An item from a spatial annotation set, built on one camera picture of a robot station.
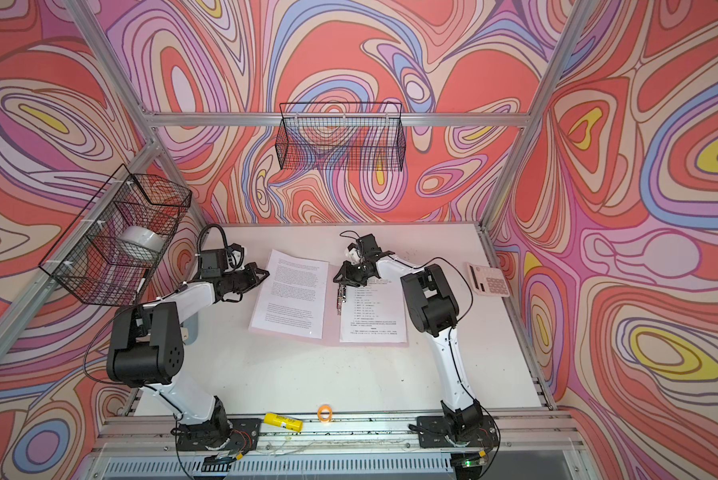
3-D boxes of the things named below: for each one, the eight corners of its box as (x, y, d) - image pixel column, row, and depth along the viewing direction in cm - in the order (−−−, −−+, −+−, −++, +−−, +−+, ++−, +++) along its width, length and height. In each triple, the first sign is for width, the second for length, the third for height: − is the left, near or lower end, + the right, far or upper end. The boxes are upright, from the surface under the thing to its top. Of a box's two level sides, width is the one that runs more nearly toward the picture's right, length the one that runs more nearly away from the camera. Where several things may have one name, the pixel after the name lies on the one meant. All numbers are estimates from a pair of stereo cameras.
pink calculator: (475, 296, 100) (478, 291, 98) (467, 268, 108) (469, 263, 105) (506, 296, 100) (510, 291, 98) (496, 268, 108) (500, 263, 105)
